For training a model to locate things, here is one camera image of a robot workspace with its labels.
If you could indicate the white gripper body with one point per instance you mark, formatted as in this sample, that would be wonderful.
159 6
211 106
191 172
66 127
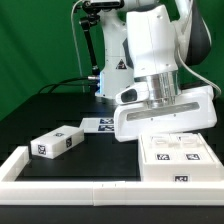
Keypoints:
193 110

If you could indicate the white cabinet door panel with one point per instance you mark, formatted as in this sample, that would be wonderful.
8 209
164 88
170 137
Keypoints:
158 149
188 149

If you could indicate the white cabinet body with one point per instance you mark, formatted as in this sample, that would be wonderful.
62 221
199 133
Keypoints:
169 172

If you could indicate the white cabinet top block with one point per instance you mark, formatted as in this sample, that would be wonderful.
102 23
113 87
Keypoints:
56 142

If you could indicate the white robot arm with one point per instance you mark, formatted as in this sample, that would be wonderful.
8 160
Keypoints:
142 57

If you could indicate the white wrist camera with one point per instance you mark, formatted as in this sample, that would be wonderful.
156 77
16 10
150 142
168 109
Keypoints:
135 93

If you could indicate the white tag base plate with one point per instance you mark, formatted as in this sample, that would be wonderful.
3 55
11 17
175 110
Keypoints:
97 125

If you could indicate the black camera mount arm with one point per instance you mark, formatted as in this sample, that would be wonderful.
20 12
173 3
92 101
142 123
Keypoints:
90 36

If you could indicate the white U-shaped fence frame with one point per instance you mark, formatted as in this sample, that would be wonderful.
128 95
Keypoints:
15 192

